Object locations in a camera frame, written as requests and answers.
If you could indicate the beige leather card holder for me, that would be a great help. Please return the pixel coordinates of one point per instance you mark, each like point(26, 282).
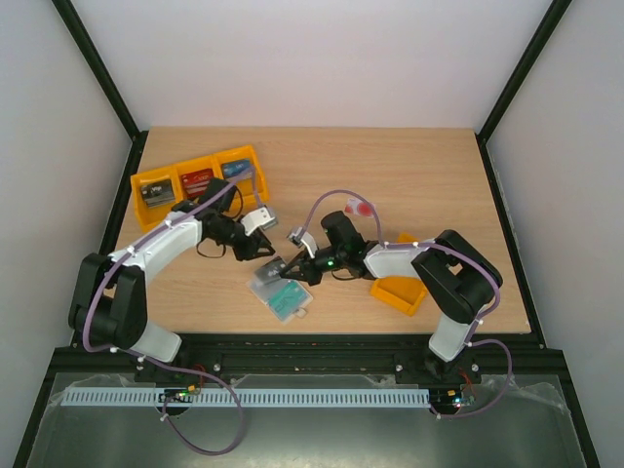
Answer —
point(264, 292)

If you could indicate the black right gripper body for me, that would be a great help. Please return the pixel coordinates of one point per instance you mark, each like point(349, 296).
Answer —
point(310, 268)

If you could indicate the black right frame post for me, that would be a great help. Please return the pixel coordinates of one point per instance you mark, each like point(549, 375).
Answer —
point(538, 41)

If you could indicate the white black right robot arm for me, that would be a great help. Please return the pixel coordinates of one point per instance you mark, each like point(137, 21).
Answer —
point(464, 285)

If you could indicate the black card stack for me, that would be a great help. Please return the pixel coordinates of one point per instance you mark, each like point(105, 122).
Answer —
point(157, 193)

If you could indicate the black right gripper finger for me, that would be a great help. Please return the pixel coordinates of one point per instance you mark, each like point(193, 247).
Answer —
point(300, 263)
point(296, 274)

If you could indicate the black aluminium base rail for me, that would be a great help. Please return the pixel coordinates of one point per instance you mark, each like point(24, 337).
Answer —
point(405, 357)

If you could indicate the small yellow bin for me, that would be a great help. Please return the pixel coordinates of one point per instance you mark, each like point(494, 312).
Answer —
point(396, 282)

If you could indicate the white card with red circle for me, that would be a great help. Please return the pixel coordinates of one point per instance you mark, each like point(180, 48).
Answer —
point(358, 207)

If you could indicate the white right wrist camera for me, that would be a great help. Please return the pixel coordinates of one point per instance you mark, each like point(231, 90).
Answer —
point(301, 238)

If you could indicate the red card stack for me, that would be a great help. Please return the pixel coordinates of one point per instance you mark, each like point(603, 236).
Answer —
point(195, 183)

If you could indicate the blue card stack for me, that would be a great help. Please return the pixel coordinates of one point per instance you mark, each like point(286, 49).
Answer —
point(234, 168)

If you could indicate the white slotted cable duct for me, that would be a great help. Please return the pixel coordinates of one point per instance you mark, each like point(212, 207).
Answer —
point(248, 398)

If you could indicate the yellow three-compartment bin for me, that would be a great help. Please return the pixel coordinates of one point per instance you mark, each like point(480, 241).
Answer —
point(252, 188)

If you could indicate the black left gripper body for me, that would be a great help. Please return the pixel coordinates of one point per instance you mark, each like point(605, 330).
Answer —
point(242, 253)

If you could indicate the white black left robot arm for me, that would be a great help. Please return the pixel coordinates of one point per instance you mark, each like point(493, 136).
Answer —
point(109, 305)

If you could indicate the black frame post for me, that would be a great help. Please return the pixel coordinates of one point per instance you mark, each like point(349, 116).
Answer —
point(538, 41)
point(89, 51)

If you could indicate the black left frame post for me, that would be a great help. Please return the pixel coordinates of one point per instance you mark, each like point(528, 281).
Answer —
point(89, 51)

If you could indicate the teal green card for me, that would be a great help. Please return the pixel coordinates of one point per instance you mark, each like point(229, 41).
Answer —
point(288, 299)

